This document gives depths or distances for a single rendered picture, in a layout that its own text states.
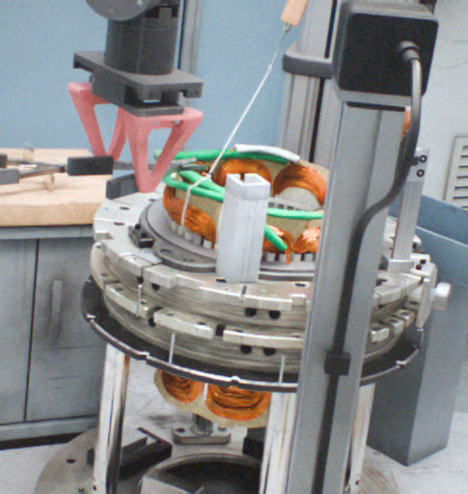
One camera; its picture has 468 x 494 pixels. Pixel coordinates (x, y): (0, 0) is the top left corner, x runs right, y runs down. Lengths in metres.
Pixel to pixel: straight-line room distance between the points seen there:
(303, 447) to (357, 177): 0.16
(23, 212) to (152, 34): 0.35
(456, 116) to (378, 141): 2.90
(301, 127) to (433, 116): 1.89
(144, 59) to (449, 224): 0.56
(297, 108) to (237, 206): 0.59
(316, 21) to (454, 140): 1.98
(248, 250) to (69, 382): 0.41
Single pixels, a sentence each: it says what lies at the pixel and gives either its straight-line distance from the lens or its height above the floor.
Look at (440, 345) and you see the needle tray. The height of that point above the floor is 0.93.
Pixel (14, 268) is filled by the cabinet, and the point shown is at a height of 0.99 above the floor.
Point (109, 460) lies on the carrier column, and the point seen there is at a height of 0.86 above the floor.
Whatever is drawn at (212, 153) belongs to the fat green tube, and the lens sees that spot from 1.22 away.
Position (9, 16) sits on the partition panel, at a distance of 3.44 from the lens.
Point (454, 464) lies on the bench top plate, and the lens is 1.51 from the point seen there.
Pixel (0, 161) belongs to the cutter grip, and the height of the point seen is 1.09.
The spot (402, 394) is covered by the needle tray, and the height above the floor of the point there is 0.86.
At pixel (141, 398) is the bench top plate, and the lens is 1.53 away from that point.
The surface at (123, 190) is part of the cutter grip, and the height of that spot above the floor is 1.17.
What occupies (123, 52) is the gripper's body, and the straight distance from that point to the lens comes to 1.02.
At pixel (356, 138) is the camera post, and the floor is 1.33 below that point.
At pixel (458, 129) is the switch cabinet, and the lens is 3.56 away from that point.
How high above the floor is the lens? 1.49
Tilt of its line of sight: 20 degrees down
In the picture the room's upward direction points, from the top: 7 degrees clockwise
